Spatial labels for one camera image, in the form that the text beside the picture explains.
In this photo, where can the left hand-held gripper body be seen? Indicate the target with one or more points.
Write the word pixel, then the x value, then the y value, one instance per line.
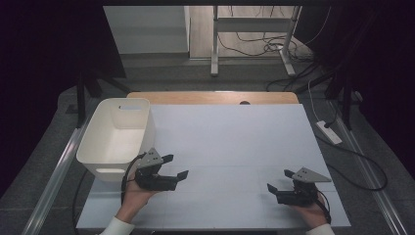
pixel 153 181

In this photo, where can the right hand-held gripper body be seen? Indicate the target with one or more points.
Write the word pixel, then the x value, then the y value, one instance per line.
pixel 300 197

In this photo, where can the white plastic bin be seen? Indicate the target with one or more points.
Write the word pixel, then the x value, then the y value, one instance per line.
pixel 114 140

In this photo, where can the person's right hand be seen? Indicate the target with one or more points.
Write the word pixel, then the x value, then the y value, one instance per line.
pixel 313 215

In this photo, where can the person's left hand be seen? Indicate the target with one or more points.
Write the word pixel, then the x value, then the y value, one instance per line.
pixel 132 202

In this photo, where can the person's right white sleeve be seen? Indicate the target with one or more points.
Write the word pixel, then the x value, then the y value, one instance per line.
pixel 321 230

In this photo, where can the person's white sleeve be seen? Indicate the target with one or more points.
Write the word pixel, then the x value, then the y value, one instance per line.
pixel 117 227
pixel 321 230

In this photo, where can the white power strip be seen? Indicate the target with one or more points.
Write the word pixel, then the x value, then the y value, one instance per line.
pixel 329 132

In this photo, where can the person's left white sleeve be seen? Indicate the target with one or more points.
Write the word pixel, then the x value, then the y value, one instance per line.
pixel 117 227

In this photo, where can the wooden table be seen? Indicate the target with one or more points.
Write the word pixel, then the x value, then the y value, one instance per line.
pixel 202 98

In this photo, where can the black stand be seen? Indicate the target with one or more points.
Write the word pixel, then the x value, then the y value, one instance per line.
pixel 81 98
pixel 345 98

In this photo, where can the white cabinet panel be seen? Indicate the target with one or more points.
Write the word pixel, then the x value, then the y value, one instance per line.
pixel 147 29

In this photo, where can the aluminium floor rail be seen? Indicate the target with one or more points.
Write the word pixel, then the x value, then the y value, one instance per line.
pixel 368 169
pixel 55 182

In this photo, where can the white metal desk frame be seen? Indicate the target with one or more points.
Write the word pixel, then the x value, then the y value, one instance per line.
pixel 214 42

